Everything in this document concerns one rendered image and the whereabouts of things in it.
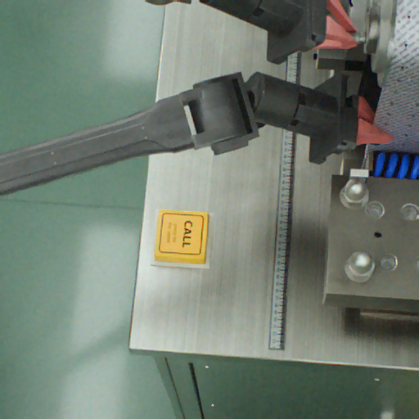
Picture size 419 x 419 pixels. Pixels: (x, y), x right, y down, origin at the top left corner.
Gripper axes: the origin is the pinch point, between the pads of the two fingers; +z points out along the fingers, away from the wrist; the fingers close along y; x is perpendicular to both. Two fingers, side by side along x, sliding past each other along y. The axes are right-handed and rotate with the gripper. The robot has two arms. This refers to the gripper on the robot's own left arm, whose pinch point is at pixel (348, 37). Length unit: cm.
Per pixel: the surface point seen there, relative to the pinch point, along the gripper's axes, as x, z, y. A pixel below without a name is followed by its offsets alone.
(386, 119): -5.5, 12.2, 4.9
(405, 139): -7.8, 18.1, 5.1
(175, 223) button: -37.8, 4.6, 13.1
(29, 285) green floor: -134, 34, 1
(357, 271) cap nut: -12.1, 14.0, 22.4
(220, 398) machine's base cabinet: -61, 33, 32
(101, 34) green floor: -129, 44, -63
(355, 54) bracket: -6.4, 7.7, -2.7
